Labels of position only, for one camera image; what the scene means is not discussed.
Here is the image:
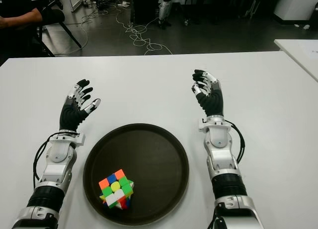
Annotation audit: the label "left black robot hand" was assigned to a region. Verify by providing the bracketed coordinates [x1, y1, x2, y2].
[59, 78, 101, 133]

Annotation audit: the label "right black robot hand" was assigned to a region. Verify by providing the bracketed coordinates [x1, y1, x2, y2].
[191, 69, 226, 118]

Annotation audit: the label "multicoloured Rubik's cube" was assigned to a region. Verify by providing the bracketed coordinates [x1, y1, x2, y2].
[98, 168, 135, 210]

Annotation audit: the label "dark brown round plate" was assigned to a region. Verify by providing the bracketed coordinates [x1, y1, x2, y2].
[82, 123, 190, 226]

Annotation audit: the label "black office chair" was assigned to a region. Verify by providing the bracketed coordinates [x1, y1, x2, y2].
[34, 0, 82, 57]

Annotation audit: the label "grey folded tripod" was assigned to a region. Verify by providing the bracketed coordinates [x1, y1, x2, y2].
[243, 0, 259, 18]

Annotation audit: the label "white side table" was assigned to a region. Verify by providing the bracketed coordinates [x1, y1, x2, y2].
[273, 39, 318, 82]

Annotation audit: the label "silver humanoid robot legs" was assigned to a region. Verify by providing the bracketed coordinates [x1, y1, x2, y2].
[158, 0, 177, 30]

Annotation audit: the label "white board panel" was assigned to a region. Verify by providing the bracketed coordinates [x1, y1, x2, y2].
[56, 0, 85, 13]

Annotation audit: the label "black cabinet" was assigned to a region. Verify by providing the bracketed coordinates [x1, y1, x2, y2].
[133, 0, 160, 25]

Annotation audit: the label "seated person in black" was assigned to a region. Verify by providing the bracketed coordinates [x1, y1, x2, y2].
[0, 0, 43, 58]

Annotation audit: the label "white machine base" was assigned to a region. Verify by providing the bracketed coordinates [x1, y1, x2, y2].
[273, 0, 318, 25]

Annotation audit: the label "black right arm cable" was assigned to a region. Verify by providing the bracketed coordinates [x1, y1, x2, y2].
[225, 119, 246, 163]

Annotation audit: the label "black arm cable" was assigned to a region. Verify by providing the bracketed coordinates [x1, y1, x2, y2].
[33, 132, 60, 189]
[225, 119, 246, 163]

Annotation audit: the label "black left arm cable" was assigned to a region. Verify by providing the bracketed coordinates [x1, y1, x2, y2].
[33, 132, 60, 189]

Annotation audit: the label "tangled white floor cable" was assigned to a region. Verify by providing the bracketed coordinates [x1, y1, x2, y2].
[115, 4, 173, 56]

